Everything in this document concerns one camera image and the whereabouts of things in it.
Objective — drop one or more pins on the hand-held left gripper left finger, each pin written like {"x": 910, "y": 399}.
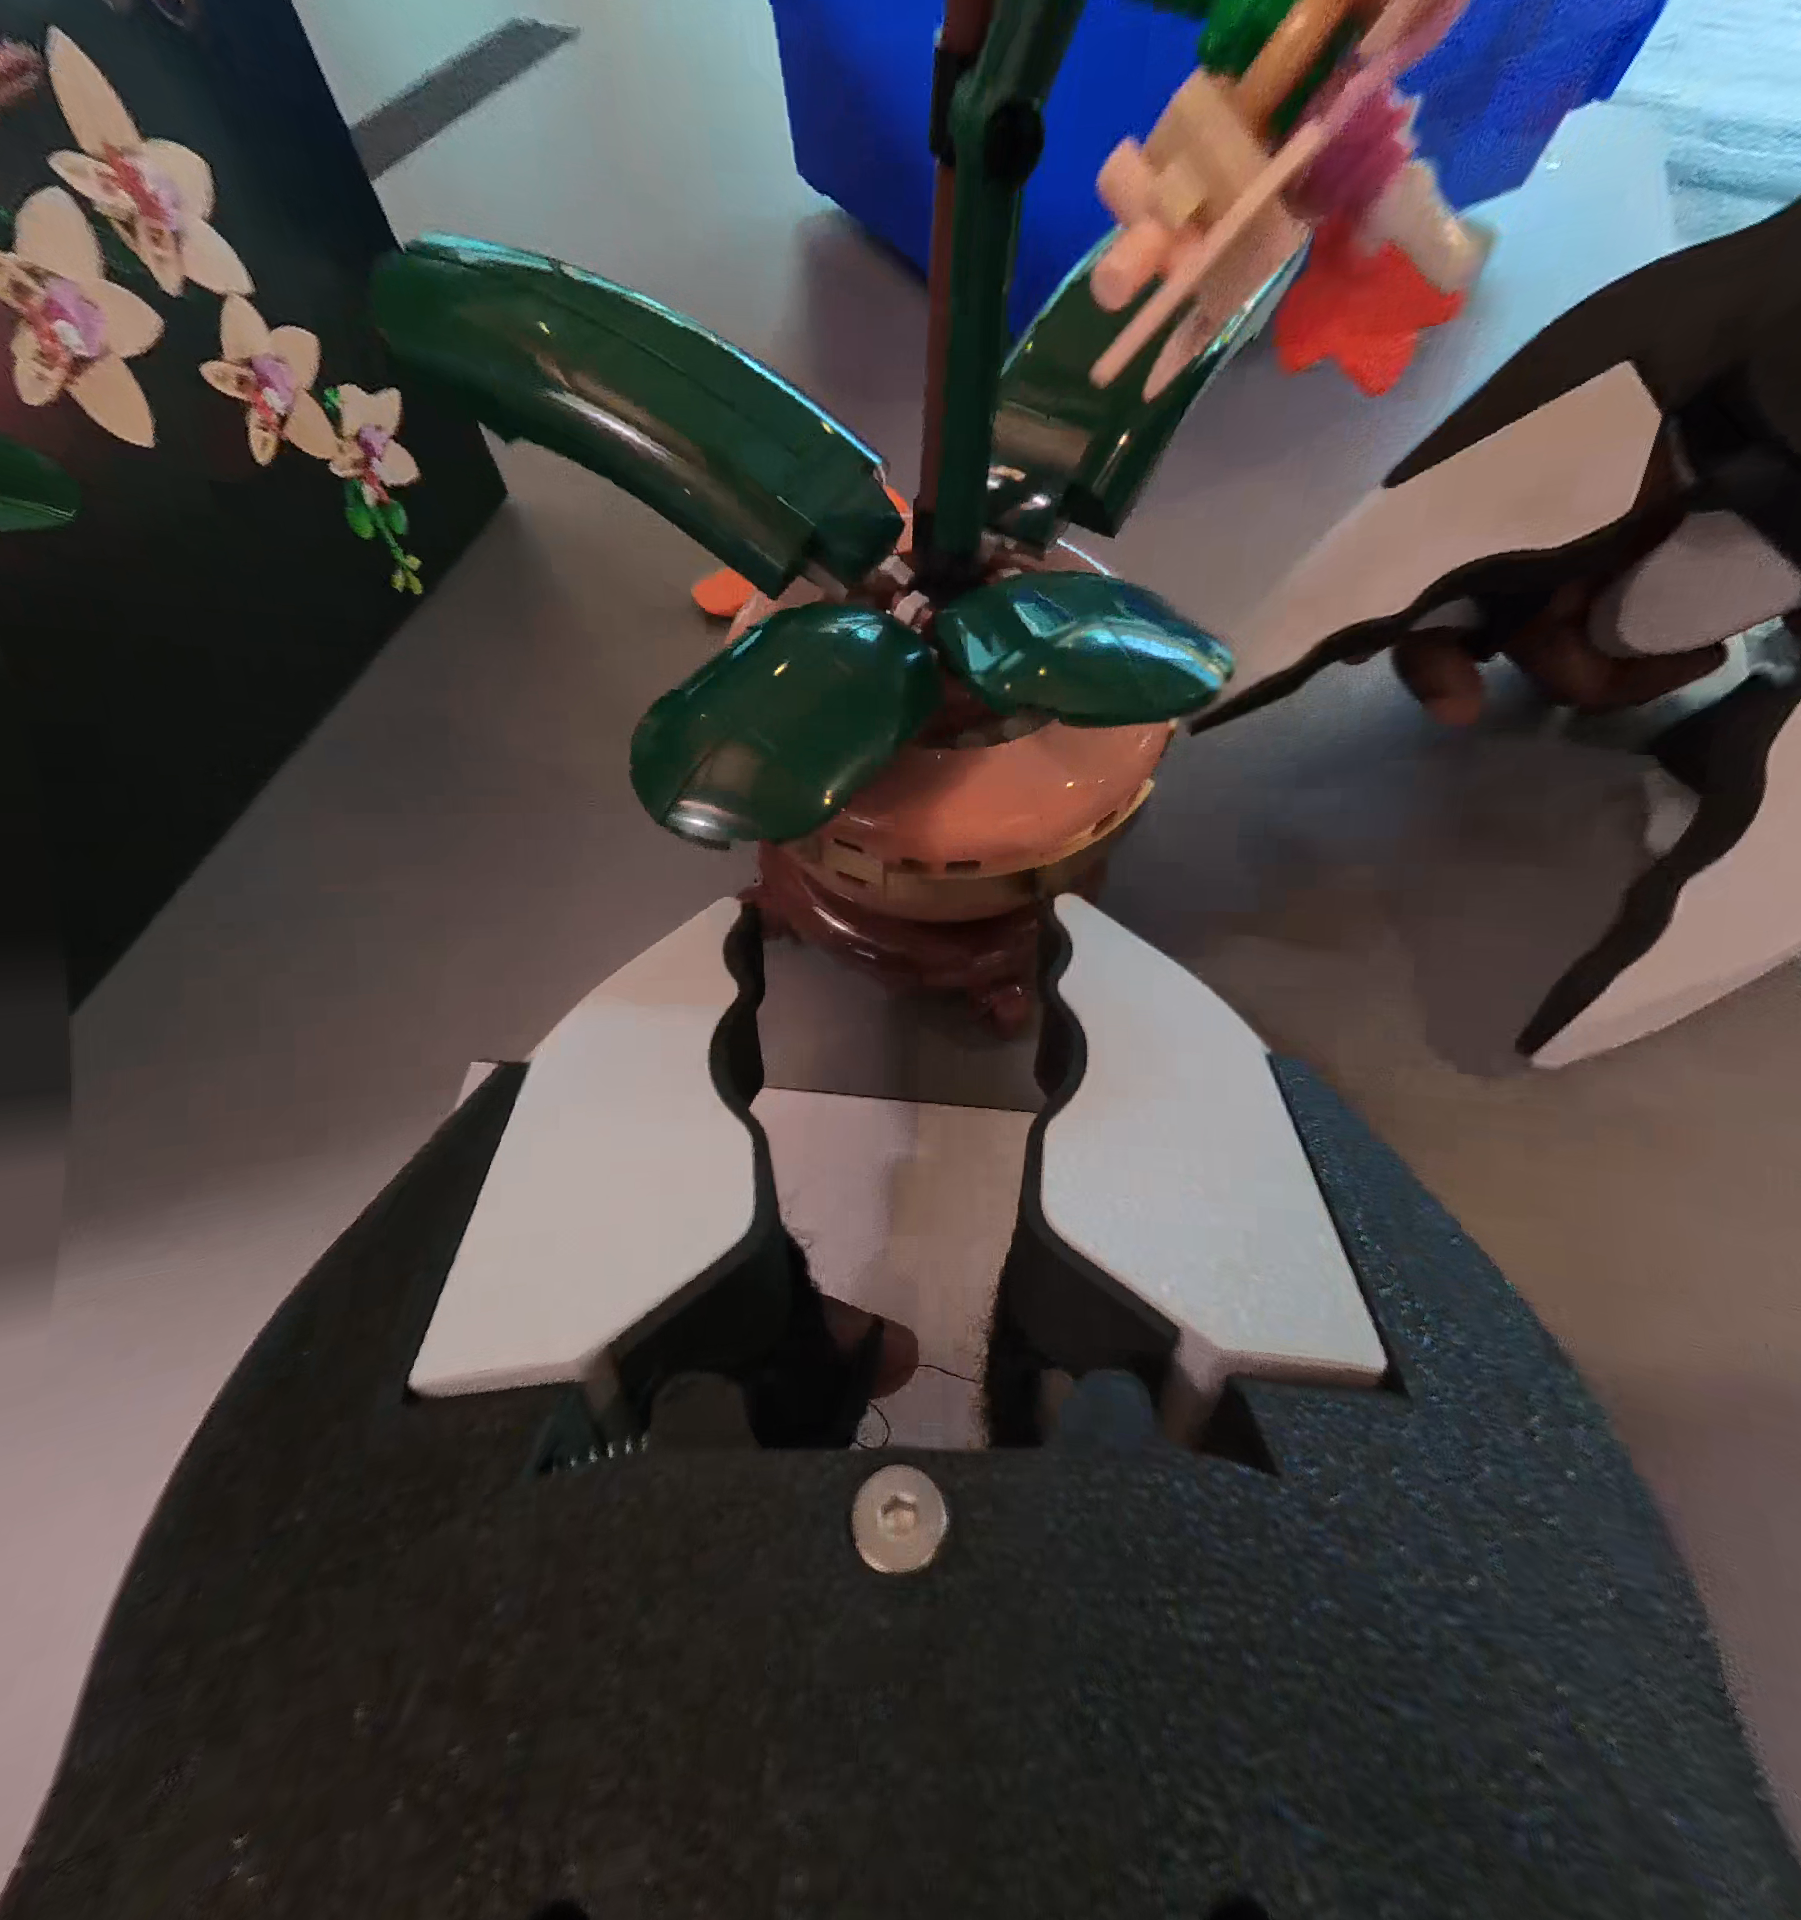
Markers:
{"x": 585, "y": 1186}

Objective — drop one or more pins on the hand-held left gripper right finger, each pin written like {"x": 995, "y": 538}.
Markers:
{"x": 1185, "y": 1186}

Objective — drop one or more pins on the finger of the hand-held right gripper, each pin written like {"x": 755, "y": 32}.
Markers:
{"x": 1486, "y": 525}
{"x": 1771, "y": 840}

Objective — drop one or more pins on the brick orchid plant model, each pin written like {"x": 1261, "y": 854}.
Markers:
{"x": 975, "y": 811}

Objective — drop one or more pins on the grey desk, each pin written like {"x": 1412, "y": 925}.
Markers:
{"x": 391, "y": 930}

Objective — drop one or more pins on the person's left hand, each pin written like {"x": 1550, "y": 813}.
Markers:
{"x": 862, "y": 1342}

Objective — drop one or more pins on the orange brick separator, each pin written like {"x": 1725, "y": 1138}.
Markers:
{"x": 720, "y": 590}

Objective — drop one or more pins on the black orchid product box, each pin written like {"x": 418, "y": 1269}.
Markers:
{"x": 210, "y": 601}

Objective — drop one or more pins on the blue plastic bin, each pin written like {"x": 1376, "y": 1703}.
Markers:
{"x": 862, "y": 127}

